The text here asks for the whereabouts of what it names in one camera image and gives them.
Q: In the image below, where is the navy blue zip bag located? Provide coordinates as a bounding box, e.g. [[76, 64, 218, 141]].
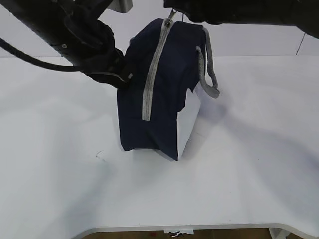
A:
[[117, 17, 220, 160]]

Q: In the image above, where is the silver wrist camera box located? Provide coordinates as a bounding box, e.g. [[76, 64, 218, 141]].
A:
[[108, 0, 133, 13]]

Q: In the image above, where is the black cable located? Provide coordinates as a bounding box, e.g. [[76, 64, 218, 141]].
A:
[[0, 37, 80, 73]]

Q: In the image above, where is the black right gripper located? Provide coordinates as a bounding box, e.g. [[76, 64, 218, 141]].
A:
[[163, 0, 225, 25]]

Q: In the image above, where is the white torn paper scrap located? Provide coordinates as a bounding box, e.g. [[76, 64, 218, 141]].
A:
[[164, 229, 195, 238]]

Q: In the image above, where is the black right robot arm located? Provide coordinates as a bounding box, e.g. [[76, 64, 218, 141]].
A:
[[163, 0, 319, 38]]

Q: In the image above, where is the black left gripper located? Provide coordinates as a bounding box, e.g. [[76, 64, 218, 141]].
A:
[[80, 39, 132, 89]]

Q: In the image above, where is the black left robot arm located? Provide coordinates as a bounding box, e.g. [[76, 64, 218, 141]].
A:
[[0, 0, 133, 89]]

